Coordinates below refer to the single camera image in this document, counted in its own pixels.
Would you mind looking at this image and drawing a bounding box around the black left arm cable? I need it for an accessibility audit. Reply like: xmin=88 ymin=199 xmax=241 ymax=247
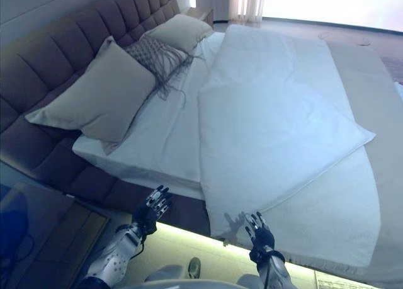
xmin=135 ymin=232 xmax=149 ymax=258

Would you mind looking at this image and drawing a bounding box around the glass top wooden nightstand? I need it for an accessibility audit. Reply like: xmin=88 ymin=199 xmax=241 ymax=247
xmin=0 ymin=162 xmax=111 ymax=289

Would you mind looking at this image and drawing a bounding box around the silver robot right leg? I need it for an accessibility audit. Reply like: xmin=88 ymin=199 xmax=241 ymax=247
xmin=234 ymin=275 xmax=265 ymax=289

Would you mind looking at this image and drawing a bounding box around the small wooden nightstand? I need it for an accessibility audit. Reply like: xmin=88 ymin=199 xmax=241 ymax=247
xmin=188 ymin=7 xmax=215 ymax=23

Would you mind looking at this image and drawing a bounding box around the macrame fringed cushion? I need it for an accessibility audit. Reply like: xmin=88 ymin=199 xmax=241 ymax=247
xmin=124 ymin=35 xmax=205 ymax=109

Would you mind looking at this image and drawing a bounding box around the silver robot leg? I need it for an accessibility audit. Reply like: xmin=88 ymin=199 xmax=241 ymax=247
xmin=144 ymin=263 xmax=193 ymax=289
xmin=234 ymin=275 xmax=265 ymax=289

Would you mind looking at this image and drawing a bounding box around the robot left hand black silver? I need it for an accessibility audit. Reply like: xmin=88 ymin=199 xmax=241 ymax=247
xmin=132 ymin=184 xmax=173 ymax=236

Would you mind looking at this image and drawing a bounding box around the sheer pale curtain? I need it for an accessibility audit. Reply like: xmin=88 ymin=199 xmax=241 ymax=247
xmin=228 ymin=0 xmax=268 ymax=20

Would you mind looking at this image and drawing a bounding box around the white fitted sheet mattress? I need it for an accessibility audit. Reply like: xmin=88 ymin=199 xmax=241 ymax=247
xmin=72 ymin=30 xmax=227 ymax=198

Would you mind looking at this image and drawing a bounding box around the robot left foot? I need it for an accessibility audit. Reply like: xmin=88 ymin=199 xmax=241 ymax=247
xmin=188 ymin=257 xmax=202 ymax=280

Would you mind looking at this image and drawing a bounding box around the large beige pillow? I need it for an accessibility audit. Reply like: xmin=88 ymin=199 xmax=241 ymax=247
xmin=146 ymin=13 xmax=213 ymax=54
xmin=24 ymin=36 xmax=158 ymax=156

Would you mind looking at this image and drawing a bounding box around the robot right hand black silver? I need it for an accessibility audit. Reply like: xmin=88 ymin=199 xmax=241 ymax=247
xmin=241 ymin=210 xmax=276 ymax=256

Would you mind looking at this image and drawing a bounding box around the white duvet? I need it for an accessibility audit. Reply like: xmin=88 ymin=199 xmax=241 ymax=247
xmin=196 ymin=24 xmax=378 ymax=239

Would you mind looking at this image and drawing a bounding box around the silver robot left leg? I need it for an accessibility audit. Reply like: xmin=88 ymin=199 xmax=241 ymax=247
xmin=144 ymin=263 xmax=193 ymax=289

